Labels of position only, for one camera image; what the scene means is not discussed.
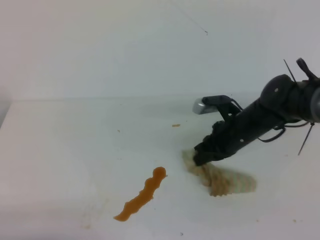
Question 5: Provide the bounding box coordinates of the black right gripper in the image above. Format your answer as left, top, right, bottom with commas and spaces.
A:
193, 98, 285, 166

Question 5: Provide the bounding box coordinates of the green striped stained rag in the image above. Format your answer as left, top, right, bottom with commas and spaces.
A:
182, 149, 257, 197

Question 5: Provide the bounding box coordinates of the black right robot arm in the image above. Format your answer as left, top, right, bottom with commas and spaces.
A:
193, 58, 320, 166

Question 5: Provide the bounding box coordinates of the brown coffee spill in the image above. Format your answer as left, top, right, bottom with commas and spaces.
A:
113, 166, 167, 222

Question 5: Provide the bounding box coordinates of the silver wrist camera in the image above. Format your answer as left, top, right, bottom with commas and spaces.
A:
192, 95, 243, 118

